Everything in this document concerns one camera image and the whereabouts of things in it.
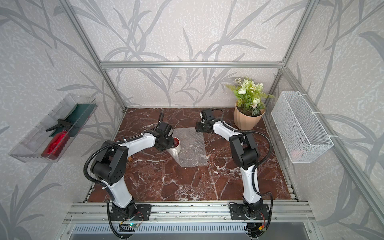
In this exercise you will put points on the white wire mesh basket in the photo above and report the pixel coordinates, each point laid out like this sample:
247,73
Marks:
304,137

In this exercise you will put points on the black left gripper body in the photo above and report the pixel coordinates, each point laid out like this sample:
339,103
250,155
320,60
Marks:
167,144

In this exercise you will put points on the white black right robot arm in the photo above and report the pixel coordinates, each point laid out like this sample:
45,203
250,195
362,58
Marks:
245,154

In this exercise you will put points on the potted plant terracotta pot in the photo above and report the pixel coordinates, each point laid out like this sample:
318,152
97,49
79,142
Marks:
249,106

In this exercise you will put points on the white mug red interior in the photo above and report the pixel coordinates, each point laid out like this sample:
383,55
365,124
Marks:
177,146

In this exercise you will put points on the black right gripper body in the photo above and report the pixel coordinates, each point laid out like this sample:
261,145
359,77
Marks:
200,127

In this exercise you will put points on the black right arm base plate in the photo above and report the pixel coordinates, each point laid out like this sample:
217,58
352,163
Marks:
256,211

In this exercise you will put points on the green trowel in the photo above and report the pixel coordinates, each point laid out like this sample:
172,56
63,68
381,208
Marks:
74,121

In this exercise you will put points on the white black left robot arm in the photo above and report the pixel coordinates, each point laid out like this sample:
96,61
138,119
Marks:
107,166

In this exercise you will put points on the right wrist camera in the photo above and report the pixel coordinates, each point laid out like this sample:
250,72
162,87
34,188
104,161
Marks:
207,115

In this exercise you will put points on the red spray bottle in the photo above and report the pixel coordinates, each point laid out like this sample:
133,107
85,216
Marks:
56,146

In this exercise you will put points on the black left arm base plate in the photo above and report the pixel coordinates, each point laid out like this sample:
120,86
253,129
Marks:
140,212

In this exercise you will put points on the clear plastic wall tray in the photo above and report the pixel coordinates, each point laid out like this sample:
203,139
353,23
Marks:
47,142

